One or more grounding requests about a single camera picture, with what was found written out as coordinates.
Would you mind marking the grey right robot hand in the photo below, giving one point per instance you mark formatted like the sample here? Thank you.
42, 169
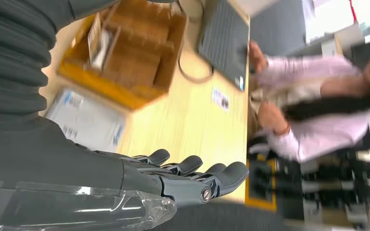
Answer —
60, 172

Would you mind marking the person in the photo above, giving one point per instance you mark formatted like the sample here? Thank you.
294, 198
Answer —
325, 137

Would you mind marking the yellow floor tape square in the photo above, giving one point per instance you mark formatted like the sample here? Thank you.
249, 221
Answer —
261, 205

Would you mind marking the grey laptop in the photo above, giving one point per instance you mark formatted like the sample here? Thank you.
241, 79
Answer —
223, 41

